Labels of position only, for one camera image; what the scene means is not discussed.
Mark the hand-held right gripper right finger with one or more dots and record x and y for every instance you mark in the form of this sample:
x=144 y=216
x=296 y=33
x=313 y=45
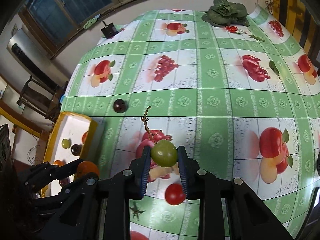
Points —
x=182 y=170

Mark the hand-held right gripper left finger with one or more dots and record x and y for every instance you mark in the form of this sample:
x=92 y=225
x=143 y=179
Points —
x=145 y=170

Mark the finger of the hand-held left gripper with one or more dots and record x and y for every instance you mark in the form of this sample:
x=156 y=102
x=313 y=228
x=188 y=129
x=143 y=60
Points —
x=63 y=192
x=50 y=171

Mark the red date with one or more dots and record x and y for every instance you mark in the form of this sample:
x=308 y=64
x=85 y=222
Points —
x=63 y=181

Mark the orange mandarin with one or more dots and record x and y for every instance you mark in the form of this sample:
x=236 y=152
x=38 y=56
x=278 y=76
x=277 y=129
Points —
x=86 y=168
x=58 y=163

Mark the green grape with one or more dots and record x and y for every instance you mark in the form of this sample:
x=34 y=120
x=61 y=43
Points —
x=164 y=153
x=65 y=143

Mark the dark purple grape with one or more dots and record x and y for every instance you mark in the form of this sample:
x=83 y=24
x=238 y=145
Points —
x=76 y=149
x=119 y=105

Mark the brown grape stem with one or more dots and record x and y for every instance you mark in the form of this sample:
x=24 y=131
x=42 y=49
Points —
x=146 y=125

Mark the white foam box yellow tape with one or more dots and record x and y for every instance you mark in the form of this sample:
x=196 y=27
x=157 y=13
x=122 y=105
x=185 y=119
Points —
x=72 y=130

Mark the red cherry tomato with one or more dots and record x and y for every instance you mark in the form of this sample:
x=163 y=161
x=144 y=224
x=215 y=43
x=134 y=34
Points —
x=175 y=194
x=85 y=136

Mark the green tomato calyx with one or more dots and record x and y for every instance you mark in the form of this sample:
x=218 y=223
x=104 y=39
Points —
x=136 y=211

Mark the dark wooden chair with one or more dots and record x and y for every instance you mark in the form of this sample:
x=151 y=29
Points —
x=53 y=102

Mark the green fruit-print tablecloth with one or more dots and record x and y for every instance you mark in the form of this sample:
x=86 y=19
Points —
x=212 y=100

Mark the silver appliance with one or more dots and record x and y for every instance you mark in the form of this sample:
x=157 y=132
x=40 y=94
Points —
x=22 y=52

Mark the loose green leaf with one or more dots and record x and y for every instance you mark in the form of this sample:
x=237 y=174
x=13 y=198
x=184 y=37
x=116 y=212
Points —
x=273 y=67
x=257 y=38

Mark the small black device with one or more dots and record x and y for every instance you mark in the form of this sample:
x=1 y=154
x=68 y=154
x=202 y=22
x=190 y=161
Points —
x=109 y=30

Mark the green cloth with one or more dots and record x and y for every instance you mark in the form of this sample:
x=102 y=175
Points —
x=89 y=23

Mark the wooden framed window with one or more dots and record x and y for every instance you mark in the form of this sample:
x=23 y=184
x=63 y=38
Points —
x=50 y=12

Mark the green leafy vegetable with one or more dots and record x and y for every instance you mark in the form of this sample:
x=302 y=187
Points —
x=226 y=12

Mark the yellow black striped curtain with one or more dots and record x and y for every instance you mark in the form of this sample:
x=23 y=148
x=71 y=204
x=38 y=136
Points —
x=276 y=2

